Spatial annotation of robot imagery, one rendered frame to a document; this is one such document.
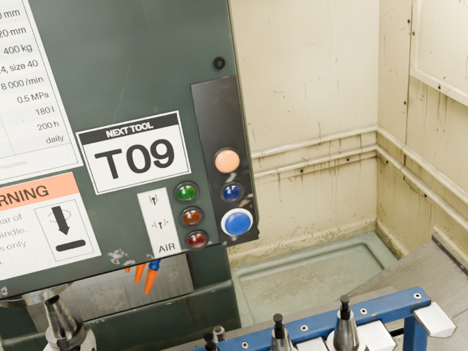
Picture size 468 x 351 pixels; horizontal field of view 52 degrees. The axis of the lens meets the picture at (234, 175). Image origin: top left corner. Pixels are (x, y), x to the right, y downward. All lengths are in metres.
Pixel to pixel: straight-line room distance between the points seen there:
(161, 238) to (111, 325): 1.02
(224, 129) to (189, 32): 0.10
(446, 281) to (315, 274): 0.55
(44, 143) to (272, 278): 1.53
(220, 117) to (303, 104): 1.21
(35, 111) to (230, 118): 0.18
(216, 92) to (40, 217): 0.22
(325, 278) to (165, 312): 0.68
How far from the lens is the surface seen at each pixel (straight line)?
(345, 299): 0.80
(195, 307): 1.54
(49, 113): 0.48
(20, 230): 0.54
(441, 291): 1.57
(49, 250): 0.55
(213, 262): 1.46
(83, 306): 1.47
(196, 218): 0.53
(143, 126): 0.48
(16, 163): 0.50
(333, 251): 2.01
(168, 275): 1.42
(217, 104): 0.48
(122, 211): 0.52
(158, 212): 0.52
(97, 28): 0.45
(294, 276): 1.93
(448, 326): 0.93
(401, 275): 1.64
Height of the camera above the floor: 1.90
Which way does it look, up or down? 30 degrees down
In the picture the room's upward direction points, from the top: 9 degrees counter-clockwise
